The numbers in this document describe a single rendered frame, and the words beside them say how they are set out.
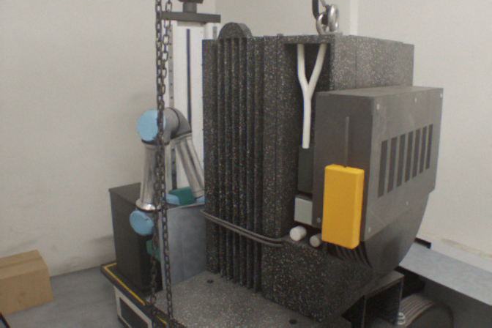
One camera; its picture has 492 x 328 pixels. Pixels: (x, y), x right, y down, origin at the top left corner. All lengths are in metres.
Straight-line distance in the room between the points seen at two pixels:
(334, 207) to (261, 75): 0.41
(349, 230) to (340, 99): 0.26
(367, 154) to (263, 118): 0.36
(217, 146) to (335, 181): 0.48
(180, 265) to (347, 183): 0.87
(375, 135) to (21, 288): 2.55
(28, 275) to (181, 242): 1.63
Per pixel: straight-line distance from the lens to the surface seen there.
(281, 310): 1.18
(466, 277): 1.98
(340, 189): 0.84
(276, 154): 1.05
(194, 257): 1.55
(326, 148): 0.87
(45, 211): 3.21
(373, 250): 0.97
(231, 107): 1.16
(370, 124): 0.82
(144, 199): 1.77
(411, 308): 1.76
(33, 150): 3.09
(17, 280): 2.97
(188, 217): 1.48
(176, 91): 2.02
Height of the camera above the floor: 1.55
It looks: 11 degrees down
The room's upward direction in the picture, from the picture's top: straight up
